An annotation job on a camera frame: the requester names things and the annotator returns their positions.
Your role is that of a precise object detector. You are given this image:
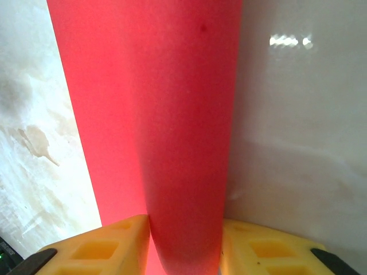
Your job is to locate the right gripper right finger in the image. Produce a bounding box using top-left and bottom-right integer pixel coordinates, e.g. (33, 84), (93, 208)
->
(219, 218), (362, 275)

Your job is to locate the red cloth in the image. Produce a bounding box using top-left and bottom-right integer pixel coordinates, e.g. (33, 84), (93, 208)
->
(45, 0), (244, 275)

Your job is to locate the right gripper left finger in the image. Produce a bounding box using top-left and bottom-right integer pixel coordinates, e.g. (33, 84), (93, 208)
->
(5, 214), (151, 275)

